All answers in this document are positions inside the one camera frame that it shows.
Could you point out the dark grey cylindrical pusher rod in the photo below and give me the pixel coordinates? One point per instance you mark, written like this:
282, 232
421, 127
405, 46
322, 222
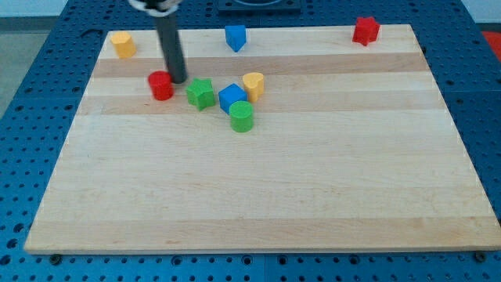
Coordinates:
171, 46

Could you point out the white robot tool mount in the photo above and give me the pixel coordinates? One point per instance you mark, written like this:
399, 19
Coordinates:
156, 7

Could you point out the red cylinder block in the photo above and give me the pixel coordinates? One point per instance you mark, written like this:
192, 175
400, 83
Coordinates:
160, 85

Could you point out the yellow hexagon block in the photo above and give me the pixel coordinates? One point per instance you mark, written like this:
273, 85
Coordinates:
123, 44

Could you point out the green star block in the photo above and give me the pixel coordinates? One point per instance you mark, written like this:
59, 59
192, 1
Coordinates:
200, 93

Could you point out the blue triangle block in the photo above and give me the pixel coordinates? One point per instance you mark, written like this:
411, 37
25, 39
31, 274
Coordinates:
235, 36

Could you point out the blue cube block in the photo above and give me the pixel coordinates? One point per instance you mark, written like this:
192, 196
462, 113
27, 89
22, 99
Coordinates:
229, 95

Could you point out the yellow heart block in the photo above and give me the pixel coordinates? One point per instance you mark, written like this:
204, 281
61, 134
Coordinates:
254, 85

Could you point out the green cylinder block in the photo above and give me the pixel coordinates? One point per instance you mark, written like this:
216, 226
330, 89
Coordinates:
241, 116

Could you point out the red star block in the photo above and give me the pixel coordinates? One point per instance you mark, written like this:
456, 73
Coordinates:
366, 30

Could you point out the light wooden board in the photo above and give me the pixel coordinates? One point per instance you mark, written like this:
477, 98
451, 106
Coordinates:
353, 149

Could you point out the red object at right edge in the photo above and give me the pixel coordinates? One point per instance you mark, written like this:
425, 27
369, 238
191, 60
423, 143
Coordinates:
493, 39

